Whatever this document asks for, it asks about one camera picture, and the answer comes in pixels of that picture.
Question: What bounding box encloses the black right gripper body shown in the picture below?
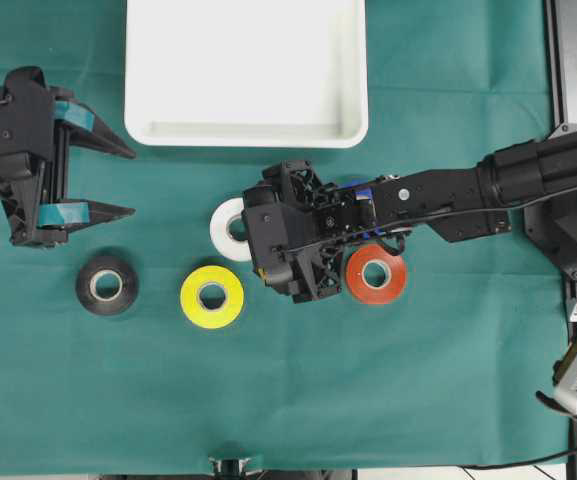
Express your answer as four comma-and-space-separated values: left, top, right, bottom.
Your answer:
243, 161, 363, 303

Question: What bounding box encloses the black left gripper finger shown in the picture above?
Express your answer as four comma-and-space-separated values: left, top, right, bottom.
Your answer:
37, 200, 136, 230
55, 98, 136, 159

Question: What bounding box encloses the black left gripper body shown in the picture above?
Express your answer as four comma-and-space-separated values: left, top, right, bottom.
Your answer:
0, 66, 68, 248

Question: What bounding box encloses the white tape roll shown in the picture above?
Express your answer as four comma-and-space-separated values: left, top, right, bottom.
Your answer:
209, 197, 252, 262

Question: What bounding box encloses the blue tape roll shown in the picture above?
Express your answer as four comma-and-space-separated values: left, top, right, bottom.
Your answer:
340, 178, 386, 242

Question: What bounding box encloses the black tape roll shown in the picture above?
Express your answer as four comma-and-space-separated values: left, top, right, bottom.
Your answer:
75, 255, 139, 316

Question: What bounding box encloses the yellow tape roll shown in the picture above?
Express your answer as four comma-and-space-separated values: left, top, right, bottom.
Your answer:
179, 265, 245, 330

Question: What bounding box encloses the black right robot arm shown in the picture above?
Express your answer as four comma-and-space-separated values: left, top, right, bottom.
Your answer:
242, 132, 577, 303

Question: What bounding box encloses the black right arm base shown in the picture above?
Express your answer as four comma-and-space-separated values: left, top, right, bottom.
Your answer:
523, 191, 577, 280

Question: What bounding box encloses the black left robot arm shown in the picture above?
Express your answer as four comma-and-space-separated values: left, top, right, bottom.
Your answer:
0, 66, 136, 248

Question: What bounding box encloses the red tape roll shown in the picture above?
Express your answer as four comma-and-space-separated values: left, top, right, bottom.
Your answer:
345, 245, 408, 306

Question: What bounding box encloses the white plastic case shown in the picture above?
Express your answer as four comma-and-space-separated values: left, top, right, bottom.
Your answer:
124, 1, 369, 149

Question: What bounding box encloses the black camera stand base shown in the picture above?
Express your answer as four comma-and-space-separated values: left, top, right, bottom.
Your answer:
209, 458, 250, 480

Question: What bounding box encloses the black cable bottom right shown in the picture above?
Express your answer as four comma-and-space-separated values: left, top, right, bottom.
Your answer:
460, 447, 577, 471

